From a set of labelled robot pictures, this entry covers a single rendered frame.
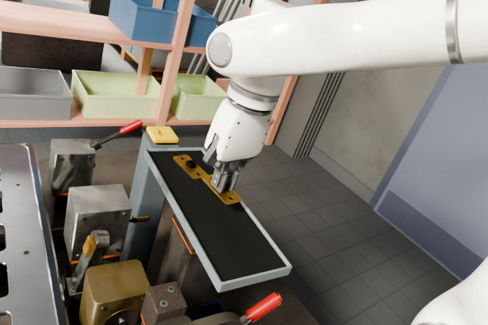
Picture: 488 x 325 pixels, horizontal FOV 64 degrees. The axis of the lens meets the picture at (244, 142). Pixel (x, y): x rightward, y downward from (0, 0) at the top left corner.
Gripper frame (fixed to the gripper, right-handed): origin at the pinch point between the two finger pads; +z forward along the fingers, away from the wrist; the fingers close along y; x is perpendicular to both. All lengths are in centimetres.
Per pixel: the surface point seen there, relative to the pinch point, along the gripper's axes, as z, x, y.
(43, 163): 52, -83, 4
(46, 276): 22.3, -8.3, 26.3
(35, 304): 22.3, -3.5, 29.2
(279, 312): 52, 5, -36
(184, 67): 107, -313, -211
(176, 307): 12.4, 12.8, 14.7
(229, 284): 6.2, 16.3, 9.2
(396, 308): 122, 9, -170
